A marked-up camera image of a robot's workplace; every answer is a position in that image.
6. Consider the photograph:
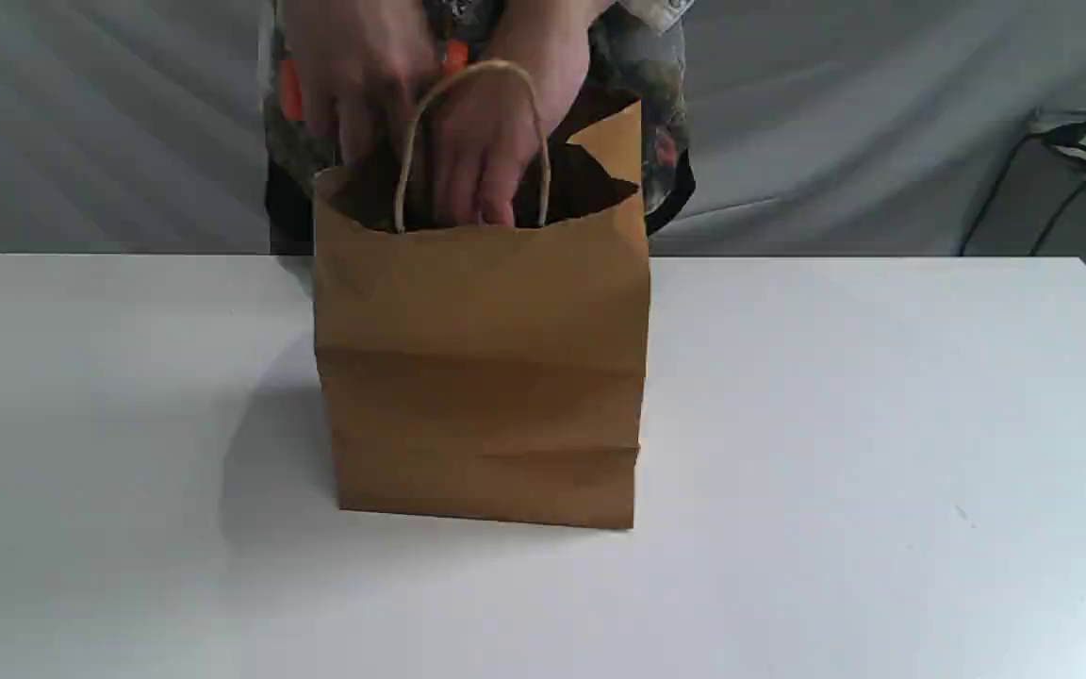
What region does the person's right hand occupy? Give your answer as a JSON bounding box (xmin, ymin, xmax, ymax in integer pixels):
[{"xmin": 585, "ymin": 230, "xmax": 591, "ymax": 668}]
[{"xmin": 281, "ymin": 1, "xmax": 440, "ymax": 163}]

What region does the person's left hand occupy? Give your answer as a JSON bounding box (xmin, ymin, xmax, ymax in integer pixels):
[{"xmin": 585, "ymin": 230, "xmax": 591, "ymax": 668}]
[{"xmin": 428, "ymin": 1, "xmax": 613, "ymax": 226}]

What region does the brown paper bag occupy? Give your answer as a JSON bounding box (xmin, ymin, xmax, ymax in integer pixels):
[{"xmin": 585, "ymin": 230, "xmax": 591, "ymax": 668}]
[{"xmin": 313, "ymin": 86, "xmax": 651, "ymax": 530}]

